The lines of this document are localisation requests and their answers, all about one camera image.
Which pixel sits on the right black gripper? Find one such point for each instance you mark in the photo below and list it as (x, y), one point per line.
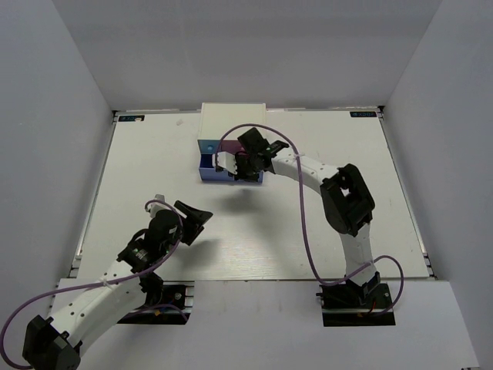
(240, 175)

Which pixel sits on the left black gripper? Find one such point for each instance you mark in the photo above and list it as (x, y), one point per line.
(194, 222)

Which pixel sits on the pink drawer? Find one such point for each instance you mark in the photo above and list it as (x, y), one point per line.
(230, 146)

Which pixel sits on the purple-blue wide drawer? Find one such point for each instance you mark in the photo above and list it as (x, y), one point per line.
(210, 175)

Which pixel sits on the light blue small drawer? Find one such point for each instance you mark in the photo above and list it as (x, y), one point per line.
(208, 146)

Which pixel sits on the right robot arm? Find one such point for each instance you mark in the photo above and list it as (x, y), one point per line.
(346, 199)

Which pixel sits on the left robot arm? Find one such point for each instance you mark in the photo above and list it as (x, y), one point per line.
(130, 284)

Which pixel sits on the white drawer cabinet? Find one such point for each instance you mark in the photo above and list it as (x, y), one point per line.
(217, 118)

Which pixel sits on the right blue corner label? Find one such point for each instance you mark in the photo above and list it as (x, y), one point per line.
(363, 114)

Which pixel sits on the blue corner label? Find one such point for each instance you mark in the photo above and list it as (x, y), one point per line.
(363, 114)
(131, 118)

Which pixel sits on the left blue corner label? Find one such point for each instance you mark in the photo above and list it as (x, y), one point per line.
(131, 118)

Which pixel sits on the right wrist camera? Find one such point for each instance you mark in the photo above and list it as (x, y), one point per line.
(225, 161)

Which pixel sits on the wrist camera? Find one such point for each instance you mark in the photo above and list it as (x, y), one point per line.
(153, 206)
(225, 161)

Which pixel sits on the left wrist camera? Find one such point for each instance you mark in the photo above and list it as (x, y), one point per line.
(153, 206)

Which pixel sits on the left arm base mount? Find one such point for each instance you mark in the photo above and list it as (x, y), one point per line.
(172, 307)

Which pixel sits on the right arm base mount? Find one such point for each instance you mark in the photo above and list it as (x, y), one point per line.
(341, 307)

